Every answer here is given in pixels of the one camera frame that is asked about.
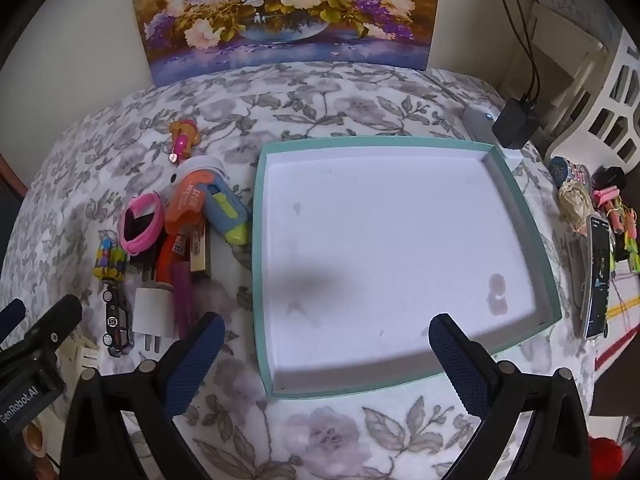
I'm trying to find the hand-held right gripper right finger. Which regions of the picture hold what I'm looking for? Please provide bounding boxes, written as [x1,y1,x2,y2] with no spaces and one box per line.
[428,313,593,480]

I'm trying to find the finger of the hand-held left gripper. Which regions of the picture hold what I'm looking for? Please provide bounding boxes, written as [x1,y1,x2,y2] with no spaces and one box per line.
[0,299,27,335]
[19,294,83,357]

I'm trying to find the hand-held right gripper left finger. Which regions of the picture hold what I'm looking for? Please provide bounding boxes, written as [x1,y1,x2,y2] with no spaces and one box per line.
[59,311,227,480]

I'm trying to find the cream plug adapter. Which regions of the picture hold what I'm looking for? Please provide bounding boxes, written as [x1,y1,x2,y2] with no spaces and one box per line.
[57,336,101,376]

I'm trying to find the black toy car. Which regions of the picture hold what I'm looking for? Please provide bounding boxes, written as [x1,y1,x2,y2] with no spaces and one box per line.
[101,280,136,358]

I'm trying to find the white charger plug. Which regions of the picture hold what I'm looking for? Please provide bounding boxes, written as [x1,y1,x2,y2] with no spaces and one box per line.
[131,285,176,353]

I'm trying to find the magenta stick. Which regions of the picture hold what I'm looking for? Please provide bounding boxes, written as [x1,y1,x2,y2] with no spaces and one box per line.
[172,262,197,341]

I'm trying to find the teal shallow cardboard box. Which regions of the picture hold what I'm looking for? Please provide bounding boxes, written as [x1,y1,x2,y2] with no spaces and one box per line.
[250,135,563,400]

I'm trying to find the orange white handheld gadget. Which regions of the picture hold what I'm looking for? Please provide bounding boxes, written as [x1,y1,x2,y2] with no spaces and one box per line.
[166,156,227,235]

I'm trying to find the brown teddy bear keychain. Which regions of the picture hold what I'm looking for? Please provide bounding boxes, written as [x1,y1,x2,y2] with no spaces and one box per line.
[167,120,201,163]

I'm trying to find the person's left hand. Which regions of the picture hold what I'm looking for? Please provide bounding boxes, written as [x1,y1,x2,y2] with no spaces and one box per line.
[24,422,52,462]

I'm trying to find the colourful striped toy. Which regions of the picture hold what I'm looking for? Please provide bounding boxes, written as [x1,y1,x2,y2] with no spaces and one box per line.
[93,239,127,281]

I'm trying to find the orange red plastic item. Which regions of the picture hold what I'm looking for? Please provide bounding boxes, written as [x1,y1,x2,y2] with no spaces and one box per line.
[156,232,193,287]

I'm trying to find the gold patterned small box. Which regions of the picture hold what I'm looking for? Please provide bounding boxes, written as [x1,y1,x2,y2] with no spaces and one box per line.
[189,222,212,279]

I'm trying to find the pink wrist watch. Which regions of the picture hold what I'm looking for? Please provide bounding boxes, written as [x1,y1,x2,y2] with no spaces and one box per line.
[118,192,166,256]

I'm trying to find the grey remote control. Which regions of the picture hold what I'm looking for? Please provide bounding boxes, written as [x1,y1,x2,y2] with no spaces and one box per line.
[567,232,593,333]

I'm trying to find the blue yellow plastic stapler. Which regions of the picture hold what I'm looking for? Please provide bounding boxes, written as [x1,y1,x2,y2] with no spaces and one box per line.
[204,181,251,246]

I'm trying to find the black smartphone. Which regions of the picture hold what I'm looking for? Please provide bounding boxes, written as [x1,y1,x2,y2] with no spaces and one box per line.
[582,215,613,340]

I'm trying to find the red fluffy pompom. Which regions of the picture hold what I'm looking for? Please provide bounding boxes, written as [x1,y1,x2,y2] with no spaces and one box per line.
[587,435,626,480]

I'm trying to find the cream dried flower ball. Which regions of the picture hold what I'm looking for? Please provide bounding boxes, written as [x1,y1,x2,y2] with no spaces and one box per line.
[557,180,596,233]

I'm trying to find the colourful hair accessories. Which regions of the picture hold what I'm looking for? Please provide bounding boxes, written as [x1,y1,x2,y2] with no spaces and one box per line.
[592,185,640,271]

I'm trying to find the round printed badge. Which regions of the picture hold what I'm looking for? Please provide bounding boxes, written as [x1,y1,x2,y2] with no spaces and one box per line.
[548,156,571,183]

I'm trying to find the black round object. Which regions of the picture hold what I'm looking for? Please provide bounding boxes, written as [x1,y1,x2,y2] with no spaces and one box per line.
[592,166,628,193]

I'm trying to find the white device with light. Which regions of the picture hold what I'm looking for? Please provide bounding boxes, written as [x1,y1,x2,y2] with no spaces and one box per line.
[462,105,501,141]

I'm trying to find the black power adapter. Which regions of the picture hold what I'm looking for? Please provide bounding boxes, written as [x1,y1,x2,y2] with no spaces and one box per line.
[492,97,541,150]

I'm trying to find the grey floral blanket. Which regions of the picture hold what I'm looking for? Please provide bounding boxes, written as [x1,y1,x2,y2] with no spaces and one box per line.
[0,61,626,480]

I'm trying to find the white lattice basket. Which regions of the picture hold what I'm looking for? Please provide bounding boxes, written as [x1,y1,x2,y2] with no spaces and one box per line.
[565,45,640,171]

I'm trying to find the white wooden stand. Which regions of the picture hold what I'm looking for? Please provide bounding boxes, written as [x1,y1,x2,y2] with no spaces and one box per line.
[525,0,608,111]

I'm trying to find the floral painting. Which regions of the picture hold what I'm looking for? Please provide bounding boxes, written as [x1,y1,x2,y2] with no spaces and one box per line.
[127,0,443,87]

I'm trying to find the reddish brown wooden frame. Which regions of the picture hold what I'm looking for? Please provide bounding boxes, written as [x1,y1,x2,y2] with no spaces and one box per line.
[0,152,30,201]

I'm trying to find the black power cable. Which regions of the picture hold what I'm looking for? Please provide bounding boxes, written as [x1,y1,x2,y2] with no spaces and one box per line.
[490,0,543,106]

